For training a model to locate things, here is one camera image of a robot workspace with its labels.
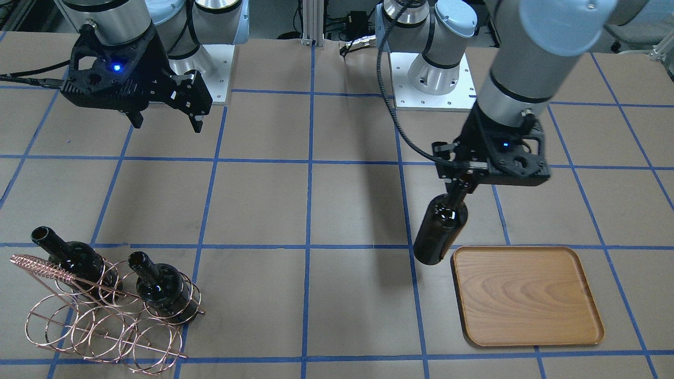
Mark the wooden tray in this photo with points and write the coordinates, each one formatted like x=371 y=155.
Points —
x=517 y=296

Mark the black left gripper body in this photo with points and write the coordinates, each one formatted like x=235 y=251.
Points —
x=472 y=138

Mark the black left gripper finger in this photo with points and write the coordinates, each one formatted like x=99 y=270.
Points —
x=451 y=191
x=463 y=188

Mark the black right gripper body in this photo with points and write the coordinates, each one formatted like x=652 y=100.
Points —
x=156 y=62

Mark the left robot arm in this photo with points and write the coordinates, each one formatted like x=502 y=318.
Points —
x=540 y=43

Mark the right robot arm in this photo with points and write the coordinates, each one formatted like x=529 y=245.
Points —
x=181 y=25

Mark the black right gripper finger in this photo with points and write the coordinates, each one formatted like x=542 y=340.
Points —
x=191 y=96
x=135 y=117

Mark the dark wine bottle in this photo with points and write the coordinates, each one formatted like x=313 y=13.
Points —
x=76 y=257
x=159 y=285
x=443 y=221

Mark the aluminium frame post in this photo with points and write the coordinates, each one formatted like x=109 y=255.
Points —
x=313 y=22

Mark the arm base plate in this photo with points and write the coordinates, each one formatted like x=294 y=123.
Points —
x=213 y=61
x=434 y=84

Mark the copper wire bottle basket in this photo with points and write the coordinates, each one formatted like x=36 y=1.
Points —
x=117 y=329

